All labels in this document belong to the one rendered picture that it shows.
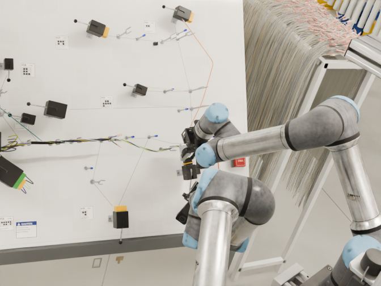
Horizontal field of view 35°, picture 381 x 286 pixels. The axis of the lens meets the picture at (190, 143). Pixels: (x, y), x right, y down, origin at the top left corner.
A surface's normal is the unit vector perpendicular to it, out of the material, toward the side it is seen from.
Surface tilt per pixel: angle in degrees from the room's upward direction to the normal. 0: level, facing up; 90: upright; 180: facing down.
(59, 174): 51
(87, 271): 90
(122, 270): 90
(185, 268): 90
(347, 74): 90
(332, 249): 0
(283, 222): 0
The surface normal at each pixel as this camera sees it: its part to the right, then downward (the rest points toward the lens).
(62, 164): 0.44, -0.04
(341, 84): -0.87, 0.06
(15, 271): 0.36, 0.60
